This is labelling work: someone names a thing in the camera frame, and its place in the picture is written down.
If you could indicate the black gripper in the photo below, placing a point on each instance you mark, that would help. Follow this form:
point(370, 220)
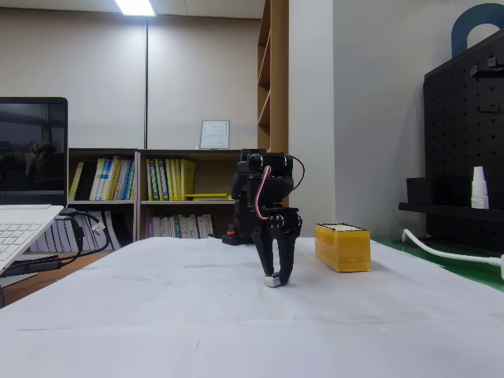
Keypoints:
point(284, 225)

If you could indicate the small white blue block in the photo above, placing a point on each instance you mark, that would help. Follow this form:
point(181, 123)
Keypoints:
point(272, 280)

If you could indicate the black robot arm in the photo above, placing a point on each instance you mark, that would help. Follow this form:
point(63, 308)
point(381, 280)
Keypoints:
point(271, 185)

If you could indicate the yellow rectangular box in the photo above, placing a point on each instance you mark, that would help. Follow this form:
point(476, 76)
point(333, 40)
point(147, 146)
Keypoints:
point(344, 248)

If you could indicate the black clamp with orange knob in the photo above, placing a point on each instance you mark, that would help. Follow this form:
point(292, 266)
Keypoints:
point(230, 238)

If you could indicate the white paper table cover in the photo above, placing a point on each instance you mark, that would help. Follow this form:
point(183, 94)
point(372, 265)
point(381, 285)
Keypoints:
point(236, 323)

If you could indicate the flat yellow binder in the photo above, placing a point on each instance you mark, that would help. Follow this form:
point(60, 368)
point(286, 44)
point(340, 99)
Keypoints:
point(206, 195)

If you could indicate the row of white patterned books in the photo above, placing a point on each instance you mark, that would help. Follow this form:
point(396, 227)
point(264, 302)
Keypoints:
point(181, 226)

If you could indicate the low grey bookshelf with binders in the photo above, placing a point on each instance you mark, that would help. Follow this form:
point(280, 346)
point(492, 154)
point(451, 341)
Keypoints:
point(204, 177)

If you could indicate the row of yellow binders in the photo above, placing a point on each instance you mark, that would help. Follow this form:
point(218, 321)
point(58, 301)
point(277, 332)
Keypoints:
point(170, 179)

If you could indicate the framed white certificate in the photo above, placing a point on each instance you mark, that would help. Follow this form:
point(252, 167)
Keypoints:
point(215, 134)

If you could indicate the tall wooden bookshelf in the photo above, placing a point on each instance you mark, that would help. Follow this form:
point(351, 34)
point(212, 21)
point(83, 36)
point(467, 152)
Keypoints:
point(273, 98)

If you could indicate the black cup holder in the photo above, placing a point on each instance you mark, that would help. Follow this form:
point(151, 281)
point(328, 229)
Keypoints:
point(419, 191)

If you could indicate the green desk mat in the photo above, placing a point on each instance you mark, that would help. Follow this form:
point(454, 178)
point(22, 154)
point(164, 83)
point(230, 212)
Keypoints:
point(453, 267)

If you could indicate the black pegboard shelf tray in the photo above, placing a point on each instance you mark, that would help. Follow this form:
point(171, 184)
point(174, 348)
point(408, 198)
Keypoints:
point(449, 209)

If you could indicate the low grey bookshelf with mixed books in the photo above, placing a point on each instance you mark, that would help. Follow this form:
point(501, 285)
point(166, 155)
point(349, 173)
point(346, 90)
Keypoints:
point(102, 204)

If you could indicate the row of mixed coloured books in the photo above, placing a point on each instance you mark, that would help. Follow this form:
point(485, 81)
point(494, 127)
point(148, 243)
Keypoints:
point(103, 179)

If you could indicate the row of white book spines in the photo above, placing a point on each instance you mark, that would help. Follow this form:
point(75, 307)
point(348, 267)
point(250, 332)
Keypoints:
point(71, 236)

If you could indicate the black pegboard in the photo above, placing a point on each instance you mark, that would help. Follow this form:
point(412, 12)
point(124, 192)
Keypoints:
point(460, 149)

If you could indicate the small white bottle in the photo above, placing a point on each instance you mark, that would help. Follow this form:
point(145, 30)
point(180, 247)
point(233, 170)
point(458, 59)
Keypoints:
point(479, 191)

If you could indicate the white power strip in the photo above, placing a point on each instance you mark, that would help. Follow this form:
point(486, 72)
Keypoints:
point(502, 267)

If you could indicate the white laptop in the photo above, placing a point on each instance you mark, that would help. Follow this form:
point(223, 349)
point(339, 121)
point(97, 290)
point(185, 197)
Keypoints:
point(27, 165)

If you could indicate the black pegboard hook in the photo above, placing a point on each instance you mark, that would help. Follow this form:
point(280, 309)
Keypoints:
point(486, 70)

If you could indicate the ceiling light panel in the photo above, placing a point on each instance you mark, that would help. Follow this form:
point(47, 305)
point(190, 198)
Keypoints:
point(134, 7)

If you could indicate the dark blue arch shape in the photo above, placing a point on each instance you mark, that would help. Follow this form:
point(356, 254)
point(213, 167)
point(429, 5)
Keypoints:
point(460, 31)

